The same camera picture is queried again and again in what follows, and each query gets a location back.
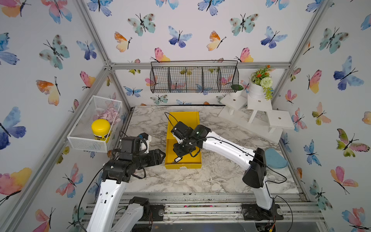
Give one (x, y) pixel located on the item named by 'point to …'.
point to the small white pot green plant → (237, 90)
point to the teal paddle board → (274, 160)
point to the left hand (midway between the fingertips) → (161, 154)
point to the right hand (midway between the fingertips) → (177, 151)
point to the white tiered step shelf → (255, 116)
